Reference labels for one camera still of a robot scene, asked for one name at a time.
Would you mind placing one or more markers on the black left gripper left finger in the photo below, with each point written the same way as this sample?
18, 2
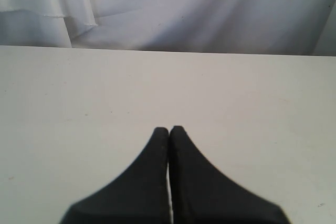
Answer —
138, 195

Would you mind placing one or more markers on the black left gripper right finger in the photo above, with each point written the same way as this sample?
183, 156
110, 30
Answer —
202, 194

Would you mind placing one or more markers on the white backdrop cloth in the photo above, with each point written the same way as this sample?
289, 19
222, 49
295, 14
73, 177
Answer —
281, 27

